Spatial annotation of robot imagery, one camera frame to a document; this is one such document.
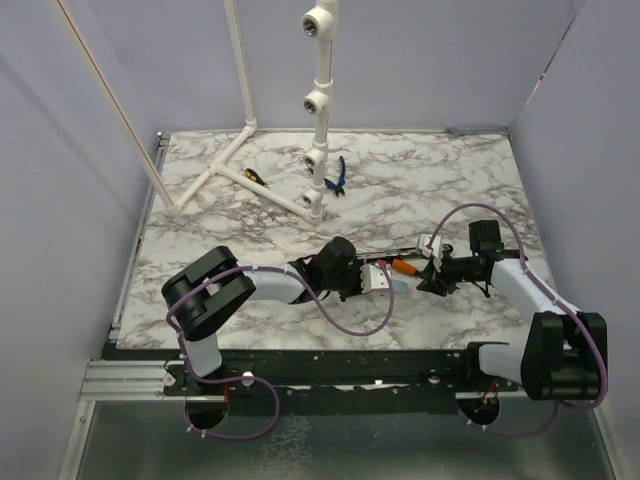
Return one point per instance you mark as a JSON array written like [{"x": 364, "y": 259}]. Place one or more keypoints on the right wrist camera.
[{"x": 430, "y": 246}]

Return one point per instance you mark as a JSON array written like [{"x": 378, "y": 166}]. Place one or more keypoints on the white pvc pipe frame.
[{"x": 189, "y": 65}]

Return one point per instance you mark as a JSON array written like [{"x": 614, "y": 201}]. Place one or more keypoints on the yellow black screwdriver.
[{"x": 255, "y": 177}]

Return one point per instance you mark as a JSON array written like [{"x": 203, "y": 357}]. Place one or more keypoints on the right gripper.
[{"x": 435, "y": 281}]

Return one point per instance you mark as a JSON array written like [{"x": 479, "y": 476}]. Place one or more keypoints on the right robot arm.
[{"x": 563, "y": 357}]

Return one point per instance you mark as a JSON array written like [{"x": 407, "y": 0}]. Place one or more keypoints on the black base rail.
[{"x": 316, "y": 383}]

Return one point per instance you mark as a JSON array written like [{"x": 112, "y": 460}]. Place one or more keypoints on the aluminium frame rail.
[{"x": 116, "y": 375}]

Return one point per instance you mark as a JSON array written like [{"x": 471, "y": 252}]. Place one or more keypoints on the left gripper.
[{"x": 356, "y": 269}]

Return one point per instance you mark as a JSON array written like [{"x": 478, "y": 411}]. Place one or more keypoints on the black stapler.
[{"x": 388, "y": 255}]

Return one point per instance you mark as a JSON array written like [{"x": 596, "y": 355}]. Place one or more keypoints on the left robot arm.
[{"x": 208, "y": 292}]

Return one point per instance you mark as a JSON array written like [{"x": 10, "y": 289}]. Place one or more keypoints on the orange handled screwdriver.
[{"x": 404, "y": 267}]

